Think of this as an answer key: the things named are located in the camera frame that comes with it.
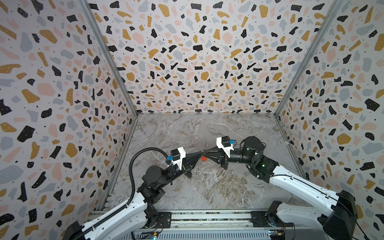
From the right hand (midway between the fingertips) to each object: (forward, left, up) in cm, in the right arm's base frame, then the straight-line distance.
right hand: (203, 152), depth 60 cm
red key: (-1, 0, -2) cm, 3 cm away
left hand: (-1, +1, +1) cm, 2 cm away
